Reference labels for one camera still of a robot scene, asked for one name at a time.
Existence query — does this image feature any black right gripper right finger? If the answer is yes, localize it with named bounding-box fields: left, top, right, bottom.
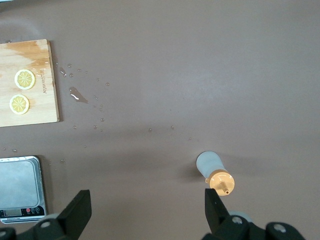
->
left=202, top=188, right=306, bottom=240

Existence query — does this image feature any lemon slice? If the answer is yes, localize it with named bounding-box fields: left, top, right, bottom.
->
left=13, top=69, right=36, bottom=91
left=9, top=94, right=31, bottom=116

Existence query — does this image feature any silver digital kitchen scale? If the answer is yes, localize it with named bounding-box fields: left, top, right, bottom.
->
left=0, top=155, right=48, bottom=225

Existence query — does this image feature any wooden cutting board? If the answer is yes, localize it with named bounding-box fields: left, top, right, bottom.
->
left=0, top=38, right=61, bottom=128

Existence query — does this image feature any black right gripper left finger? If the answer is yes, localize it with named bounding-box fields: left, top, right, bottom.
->
left=0, top=189, right=92, bottom=240

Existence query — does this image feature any brown table cover mat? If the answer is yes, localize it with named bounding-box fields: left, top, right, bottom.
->
left=0, top=0, right=320, bottom=240

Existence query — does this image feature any sauce bottle with orange cap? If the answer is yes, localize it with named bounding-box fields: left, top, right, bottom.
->
left=195, top=150, right=236, bottom=197

